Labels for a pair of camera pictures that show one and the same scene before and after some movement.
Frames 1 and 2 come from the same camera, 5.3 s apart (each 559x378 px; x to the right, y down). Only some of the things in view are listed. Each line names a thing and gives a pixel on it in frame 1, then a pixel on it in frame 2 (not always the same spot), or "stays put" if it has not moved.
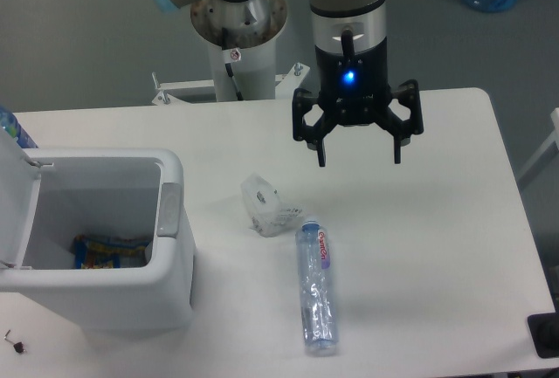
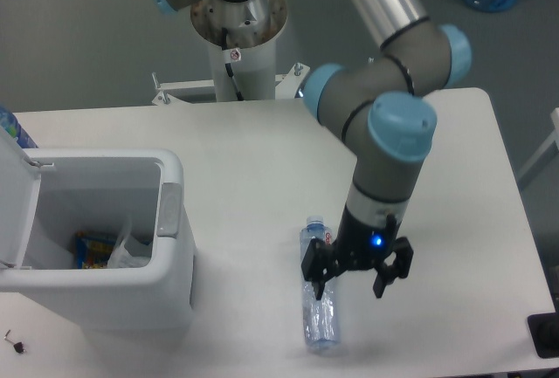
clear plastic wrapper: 266,214 to 120,257
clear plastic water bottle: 317,301 stays put
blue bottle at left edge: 10,122 stays put
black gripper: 352,89 to 359,246
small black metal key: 18,347 stays put
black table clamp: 544,333 stays put
